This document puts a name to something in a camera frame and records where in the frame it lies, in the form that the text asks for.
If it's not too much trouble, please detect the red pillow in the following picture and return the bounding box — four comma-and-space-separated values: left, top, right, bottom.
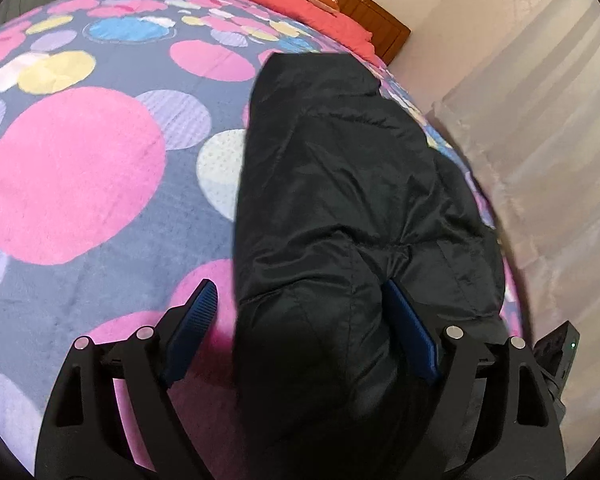
251, 0, 381, 66

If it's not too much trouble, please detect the black padded jacket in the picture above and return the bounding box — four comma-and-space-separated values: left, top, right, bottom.
233, 53, 507, 479

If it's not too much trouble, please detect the colourful dotted bed blanket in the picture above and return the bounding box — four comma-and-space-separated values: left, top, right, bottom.
0, 0, 527, 476

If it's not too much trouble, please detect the beige curtain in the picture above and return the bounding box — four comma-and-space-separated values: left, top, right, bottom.
432, 0, 600, 468

